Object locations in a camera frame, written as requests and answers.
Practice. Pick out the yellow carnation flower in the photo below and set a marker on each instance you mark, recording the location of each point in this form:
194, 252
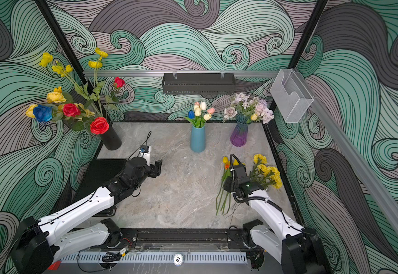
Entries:
275, 182
260, 159
263, 170
273, 172

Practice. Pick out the black corner frame post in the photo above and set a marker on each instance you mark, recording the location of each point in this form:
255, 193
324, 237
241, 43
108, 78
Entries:
306, 36

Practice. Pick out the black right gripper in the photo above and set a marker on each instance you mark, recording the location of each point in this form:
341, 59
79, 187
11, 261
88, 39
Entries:
226, 185

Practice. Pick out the teal ceramic vase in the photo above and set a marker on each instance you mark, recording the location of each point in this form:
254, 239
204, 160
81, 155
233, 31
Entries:
198, 139

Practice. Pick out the black vase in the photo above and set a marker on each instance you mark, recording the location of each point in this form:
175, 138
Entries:
110, 139

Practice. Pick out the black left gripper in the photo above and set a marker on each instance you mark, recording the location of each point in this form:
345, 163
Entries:
155, 170

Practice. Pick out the black wall tray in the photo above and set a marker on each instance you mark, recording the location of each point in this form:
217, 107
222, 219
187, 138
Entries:
207, 85

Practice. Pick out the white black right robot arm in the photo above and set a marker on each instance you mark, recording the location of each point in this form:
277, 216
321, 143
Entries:
297, 249

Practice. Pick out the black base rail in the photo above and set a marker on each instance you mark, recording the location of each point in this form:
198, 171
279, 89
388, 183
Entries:
231, 238

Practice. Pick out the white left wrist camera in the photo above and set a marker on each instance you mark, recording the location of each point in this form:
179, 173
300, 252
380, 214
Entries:
144, 152

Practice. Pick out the yellow tulip single stem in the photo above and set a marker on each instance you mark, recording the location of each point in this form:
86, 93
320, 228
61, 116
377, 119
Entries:
225, 160

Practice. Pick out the black case with handle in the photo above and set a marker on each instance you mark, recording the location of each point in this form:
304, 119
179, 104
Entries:
101, 173

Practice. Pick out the clear plastic wall bin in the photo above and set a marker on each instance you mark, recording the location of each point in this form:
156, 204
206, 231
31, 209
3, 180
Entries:
291, 94

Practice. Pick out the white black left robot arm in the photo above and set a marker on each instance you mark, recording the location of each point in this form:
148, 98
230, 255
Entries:
39, 243

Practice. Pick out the pink lilac flower bunch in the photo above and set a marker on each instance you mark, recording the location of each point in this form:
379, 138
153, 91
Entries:
247, 109

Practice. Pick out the colourful tulip bunch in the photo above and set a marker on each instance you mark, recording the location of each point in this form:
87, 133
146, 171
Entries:
200, 114

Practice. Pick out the mixed rose bouquet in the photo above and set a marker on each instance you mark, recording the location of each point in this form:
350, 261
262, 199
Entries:
60, 105

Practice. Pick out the white slotted cable duct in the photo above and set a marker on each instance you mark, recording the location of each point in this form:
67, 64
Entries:
161, 257

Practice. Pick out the orange tulip stem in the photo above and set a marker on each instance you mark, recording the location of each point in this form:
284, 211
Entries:
227, 171

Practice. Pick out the red small block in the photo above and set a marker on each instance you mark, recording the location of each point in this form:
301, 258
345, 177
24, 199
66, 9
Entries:
54, 266

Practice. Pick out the black left corner post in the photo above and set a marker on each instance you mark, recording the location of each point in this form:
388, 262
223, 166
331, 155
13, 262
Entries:
60, 37

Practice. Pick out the purple glass vase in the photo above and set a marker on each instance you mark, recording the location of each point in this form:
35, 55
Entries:
239, 135

